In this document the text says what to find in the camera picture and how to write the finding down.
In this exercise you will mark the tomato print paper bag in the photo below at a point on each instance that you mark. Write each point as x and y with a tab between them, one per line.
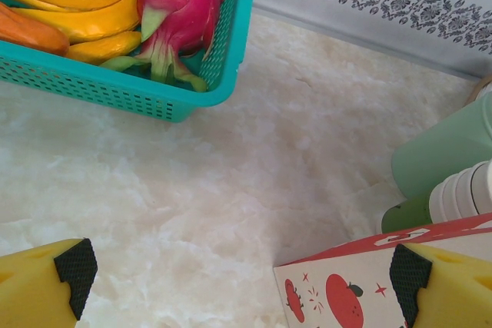
338	297

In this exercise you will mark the yellow banana bunch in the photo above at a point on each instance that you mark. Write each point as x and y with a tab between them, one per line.
77	17

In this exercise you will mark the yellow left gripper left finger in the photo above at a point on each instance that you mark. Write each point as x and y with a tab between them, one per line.
34	289

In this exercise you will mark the mint holder with leather tag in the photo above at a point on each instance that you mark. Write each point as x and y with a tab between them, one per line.
442	151

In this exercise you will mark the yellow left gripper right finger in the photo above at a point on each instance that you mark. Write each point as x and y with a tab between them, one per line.
453	293

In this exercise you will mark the teal plastic basket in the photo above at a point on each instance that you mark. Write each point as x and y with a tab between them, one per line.
115	93

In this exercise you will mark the orange fruit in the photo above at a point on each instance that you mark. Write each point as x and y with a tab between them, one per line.
27	32

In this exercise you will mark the pink dragon fruit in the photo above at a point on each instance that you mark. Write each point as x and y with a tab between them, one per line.
180	5

